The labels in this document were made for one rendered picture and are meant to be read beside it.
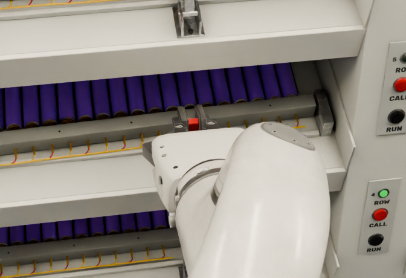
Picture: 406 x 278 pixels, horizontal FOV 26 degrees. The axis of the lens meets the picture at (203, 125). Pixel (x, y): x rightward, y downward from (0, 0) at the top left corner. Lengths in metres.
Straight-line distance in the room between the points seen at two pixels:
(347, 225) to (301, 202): 0.48
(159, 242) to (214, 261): 0.56
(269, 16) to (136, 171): 0.24
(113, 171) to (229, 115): 0.15
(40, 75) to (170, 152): 0.16
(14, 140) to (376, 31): 0.41
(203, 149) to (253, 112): 0.20
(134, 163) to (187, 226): 0.29
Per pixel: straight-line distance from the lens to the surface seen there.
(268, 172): 0.62
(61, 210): 1.01
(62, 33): 0.89
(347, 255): 1.13
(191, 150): 0.84
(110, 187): 0.99
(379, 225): 1.10
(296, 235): 0.60
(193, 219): 0.73
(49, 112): 1.03
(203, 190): 0.75
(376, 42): 0.93
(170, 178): 0.81
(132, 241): 1.14
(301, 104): 1.04
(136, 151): 1.01
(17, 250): 1.14
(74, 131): 1.01
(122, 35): 0.88
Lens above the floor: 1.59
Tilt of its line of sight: 38 degrees down
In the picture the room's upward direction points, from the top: straight up
